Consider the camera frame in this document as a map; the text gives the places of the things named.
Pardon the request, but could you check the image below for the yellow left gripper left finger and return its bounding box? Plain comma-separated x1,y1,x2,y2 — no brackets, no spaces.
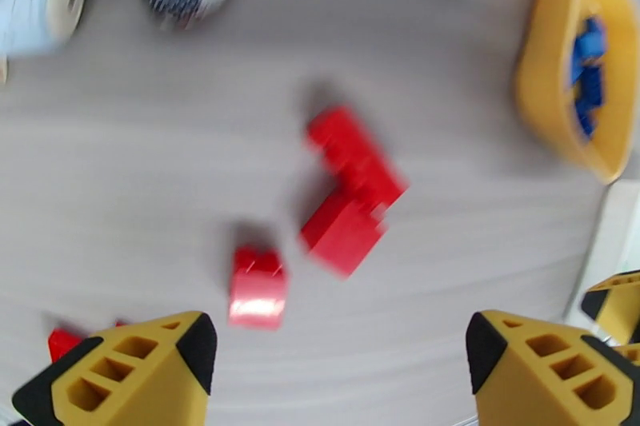
11,309,219,426

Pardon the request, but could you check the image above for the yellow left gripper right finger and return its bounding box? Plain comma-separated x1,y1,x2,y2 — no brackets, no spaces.
465,309,640,426

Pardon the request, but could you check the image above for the blue lego brick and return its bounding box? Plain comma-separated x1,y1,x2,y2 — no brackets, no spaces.
574,67,607,142
571,16,610,87

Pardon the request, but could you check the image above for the white plastic container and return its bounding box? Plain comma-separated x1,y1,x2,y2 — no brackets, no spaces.
562,179,640,327

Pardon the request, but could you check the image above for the yellow plastic container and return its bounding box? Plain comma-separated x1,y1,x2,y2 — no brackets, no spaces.
514,0,640,186

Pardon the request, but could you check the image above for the long red lego brick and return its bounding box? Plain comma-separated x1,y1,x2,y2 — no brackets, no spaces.
303,106,410,207
298,189,390,282

